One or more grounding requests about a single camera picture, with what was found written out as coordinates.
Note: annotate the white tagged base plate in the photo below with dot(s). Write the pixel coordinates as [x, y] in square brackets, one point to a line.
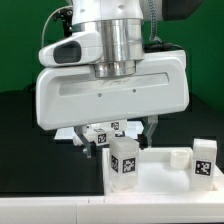
[133, 129]

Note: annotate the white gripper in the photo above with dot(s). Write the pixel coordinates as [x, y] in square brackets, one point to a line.
[74, 96]

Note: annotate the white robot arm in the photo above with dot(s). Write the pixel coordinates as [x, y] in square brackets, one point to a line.
[104, 72]

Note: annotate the white square tabletop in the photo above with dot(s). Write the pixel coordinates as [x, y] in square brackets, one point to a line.
[163, 170]

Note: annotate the white front fence bar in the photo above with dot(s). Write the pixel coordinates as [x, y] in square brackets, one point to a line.
[71, 210]

